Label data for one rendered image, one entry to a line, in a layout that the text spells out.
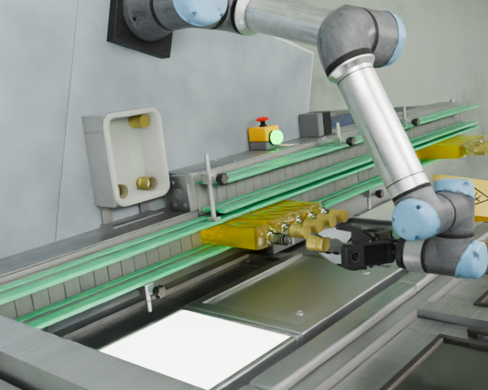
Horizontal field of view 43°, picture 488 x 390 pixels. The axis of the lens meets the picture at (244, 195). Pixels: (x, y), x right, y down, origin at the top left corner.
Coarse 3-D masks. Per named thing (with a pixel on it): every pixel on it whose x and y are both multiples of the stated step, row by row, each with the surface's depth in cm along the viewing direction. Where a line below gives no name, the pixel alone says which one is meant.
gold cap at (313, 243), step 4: (308, 236) 140; (312, 236) 140; (316, 236) 140; (308, 240) 140; (312, 240) 139; (316, 240) 138; (320, 240) 138; (324, 240) 138; (328, 240) 139; (308, 244) 139; (312, 244) 139; (316, 244) 138; (320, 244) 137; (324, 244) 138; (328, 244) 139; (308, 248) 140; (312, 248) 139; (316, 248) 138; (320, 248) 138; (324, 248) 138
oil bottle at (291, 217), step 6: (258, 210) 165; (264, 210) 164; (270, 210) 163; (276, 210) 163; (282, 210) 162; (288, 210) 161; (282, 216) 157; (288, 216) 156; (294, 216) 157; (300, 216) 159; (288, 222) 156; (294, 222) 156
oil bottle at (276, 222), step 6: (240, 216) 160; (246, 216) 160; (252, 216) 159; (258, 216) 158; (264, 216) 157; (270, 216) 157; (276, 216) 156; (258, 222) 154; (264, 222) 153; (270, 222) 152; (276, 222) 152; (282, 222) 153; (276, 228) 152
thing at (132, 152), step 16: (128, 112) 146; (144, 112) 150; (112, 128) 151; (128, 128) 155; (144, 128) 157; (160, 128) 154; (112, 144) 152; (128, 144) 155; (144, 144) 158; (160, 144) 155; (112, 160) 143; (128, 160) 156; (144, 160) 159; (160, 160) 156; (112, 176) 144; (128, 176) 156; (160, 176) 157; (144, 192) 155; (160, 192) 155
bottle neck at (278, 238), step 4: (272, 232) 148; (276, 232) 148; (268, 236) 148; (272, 236) 147; (276, 236) 146; (280, 236) 145; (284, 236) 145; (288, 236) 146; (268, 240) 148; (272, 240) 147; (276, 240) 146; (280, 240) 145; (284, 240) 147; (288, 240) 147; (276, 244) 147; (280, 244) 146; (284, 244) 145
